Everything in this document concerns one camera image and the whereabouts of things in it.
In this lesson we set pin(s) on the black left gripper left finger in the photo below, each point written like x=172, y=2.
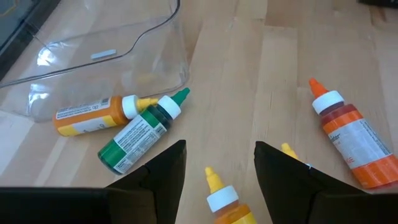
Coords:
x=158, y=186

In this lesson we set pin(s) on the green food colouring bottle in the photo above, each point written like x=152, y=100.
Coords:
x=136, y=140

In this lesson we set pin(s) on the clear plastic container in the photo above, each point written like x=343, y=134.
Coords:
x=149, y=62

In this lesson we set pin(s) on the orange-tipped food colouring bottle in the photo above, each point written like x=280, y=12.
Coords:
x=354, y=140

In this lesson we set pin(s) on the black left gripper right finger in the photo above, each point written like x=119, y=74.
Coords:
x=286, y=189

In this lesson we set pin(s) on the black metal table frame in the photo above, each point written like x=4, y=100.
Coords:
x=21, y=37

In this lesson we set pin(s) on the yellow-tipped food colouring bottle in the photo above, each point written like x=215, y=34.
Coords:
x=93, y=116
x=288, y=151
x=222, y=197

